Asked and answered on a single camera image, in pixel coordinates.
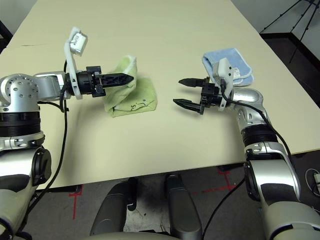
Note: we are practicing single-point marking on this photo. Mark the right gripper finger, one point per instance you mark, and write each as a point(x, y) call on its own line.
point(192, 83)
point(190, 106)

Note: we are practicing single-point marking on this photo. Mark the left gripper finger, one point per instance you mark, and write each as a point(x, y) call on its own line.
point(115, 77)
point(115, 83)

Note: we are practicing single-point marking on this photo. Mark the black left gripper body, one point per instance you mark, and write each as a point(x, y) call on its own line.
point(87, 83)

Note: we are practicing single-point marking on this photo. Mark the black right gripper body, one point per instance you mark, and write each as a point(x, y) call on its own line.
point(212, 96)

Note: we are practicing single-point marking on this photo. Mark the green towel with white trim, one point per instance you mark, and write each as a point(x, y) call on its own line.
point(142, 92)

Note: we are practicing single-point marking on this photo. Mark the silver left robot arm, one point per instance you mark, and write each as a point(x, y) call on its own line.
point(20, 90)

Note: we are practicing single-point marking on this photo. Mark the folded light blue towel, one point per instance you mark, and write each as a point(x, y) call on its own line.
point(240, 60)

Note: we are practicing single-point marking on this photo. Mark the black tripod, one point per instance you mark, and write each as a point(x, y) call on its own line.
point(302, 17)

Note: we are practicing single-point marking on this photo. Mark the dark grey left robot leg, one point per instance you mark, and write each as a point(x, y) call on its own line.
point(112, 210)

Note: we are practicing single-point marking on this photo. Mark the white power adapter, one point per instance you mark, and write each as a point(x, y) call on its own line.
point(317, 178)

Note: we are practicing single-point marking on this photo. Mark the beige robot torso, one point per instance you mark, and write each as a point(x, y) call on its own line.
point(125, 236)

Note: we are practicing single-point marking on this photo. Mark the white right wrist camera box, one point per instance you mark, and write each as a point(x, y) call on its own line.
point(225, 68)

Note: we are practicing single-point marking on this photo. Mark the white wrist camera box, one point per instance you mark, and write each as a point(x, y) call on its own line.
point(225, 68)
point(77, 41)

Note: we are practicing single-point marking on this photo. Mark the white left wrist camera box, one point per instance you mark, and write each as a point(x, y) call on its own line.
point(77, 41)

